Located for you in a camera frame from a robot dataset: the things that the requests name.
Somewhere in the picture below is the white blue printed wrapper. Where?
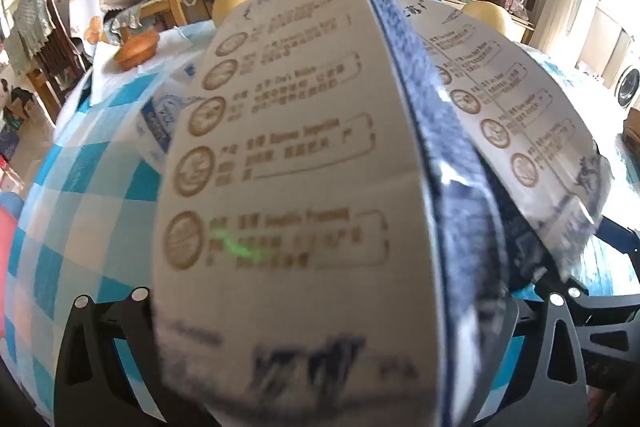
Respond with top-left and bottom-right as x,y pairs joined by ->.
136,64 -> 198,172

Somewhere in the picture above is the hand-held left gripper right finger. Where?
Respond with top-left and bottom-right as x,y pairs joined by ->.
475,292 -> 592,427

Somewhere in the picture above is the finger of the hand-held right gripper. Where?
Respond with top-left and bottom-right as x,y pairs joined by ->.
595,213 -> 640,258
567,284 -> 640,360

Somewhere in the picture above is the white cloth orange print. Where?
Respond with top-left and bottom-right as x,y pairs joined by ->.
67,0 -> 108,58

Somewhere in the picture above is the white paper napkin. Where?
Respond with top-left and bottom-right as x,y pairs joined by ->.
92,27 -> 203,92

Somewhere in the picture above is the white washing machine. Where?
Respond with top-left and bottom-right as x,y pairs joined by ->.
612,67 -> 640,110

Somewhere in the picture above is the person's dark clothing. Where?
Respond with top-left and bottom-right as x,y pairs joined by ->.
586,357 -> 640,427

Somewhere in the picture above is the pink plastic basin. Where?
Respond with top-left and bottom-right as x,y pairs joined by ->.
0,204 -> 21,340

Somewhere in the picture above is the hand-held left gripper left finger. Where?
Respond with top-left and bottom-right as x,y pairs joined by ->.
54,286 -> 201,427

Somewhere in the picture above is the small brown bun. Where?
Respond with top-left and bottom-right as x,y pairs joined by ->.
114,29 -> 161,70

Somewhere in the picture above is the grey lace cloth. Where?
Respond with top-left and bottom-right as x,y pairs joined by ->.
5,0 -> 56,75

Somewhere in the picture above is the white printed snack bag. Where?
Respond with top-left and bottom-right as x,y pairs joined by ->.
150,0 -> 521,427
395,0 -> 613,283

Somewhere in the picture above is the blue white checked tablecloth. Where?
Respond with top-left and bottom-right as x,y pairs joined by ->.
0,19 -> 640,427

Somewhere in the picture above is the dark wooden chair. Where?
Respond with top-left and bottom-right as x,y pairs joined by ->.
30,0 -> 91,122

